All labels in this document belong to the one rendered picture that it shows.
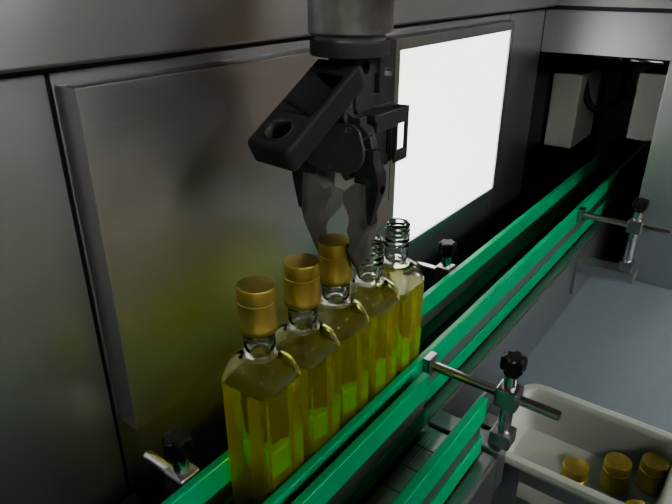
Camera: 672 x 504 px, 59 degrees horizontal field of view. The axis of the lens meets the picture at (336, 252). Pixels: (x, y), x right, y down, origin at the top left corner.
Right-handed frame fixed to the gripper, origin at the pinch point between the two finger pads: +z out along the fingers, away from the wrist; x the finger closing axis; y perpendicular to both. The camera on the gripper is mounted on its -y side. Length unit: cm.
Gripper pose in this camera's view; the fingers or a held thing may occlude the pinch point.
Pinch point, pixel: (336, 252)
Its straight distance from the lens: 59.4
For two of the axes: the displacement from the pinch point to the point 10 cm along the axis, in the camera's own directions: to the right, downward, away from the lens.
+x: -8.1, -2.5, 5.3
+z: 0.0, 9.1, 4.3
